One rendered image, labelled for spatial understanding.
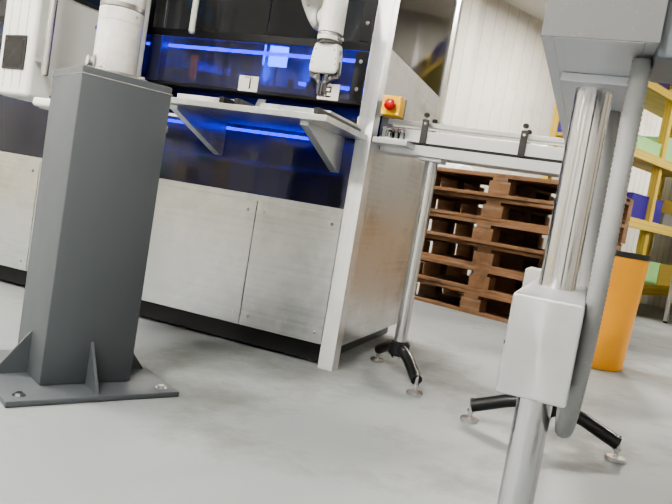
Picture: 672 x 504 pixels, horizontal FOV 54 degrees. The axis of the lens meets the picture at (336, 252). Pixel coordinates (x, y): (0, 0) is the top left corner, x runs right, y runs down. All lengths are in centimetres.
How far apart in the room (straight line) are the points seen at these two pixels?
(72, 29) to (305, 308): 130
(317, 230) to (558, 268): 161
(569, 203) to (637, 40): 25
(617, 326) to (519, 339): 290
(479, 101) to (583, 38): 795
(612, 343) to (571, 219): 276
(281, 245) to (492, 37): 674
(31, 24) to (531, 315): 211
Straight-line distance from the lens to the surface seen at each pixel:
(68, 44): 264
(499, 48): 907
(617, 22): 83
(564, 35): 82
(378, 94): 246
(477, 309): 484
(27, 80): 254
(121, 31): 198
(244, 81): 268
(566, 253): 97
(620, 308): 368
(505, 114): 918
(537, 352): 80
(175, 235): 277
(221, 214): 266
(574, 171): 97
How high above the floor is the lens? 62
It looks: 4 degrees down
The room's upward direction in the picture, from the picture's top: 10 degrees clockwise
